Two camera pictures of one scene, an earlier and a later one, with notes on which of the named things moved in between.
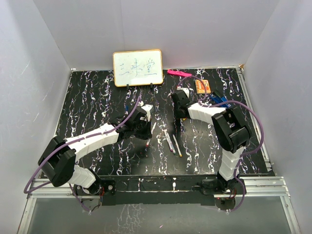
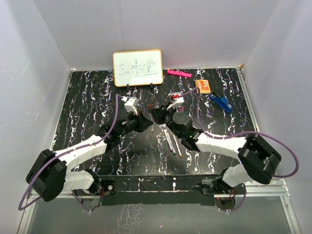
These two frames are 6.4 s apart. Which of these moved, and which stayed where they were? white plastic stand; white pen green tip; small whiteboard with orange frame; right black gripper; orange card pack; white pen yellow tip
Moved: white plastic stand; right black gripper
Stayed: white pen yellow tip; orange card pack; small whiteboard with orange frame; white pen green tip
